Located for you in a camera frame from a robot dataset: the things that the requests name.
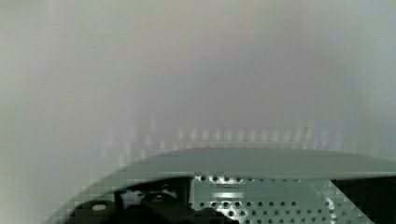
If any green plastic strainer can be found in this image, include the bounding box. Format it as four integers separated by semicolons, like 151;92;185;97
45;147;395;224

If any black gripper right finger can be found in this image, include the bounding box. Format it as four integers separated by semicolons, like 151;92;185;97
332;176;396;224

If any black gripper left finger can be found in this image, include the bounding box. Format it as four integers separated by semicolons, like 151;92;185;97
66;193;239;224

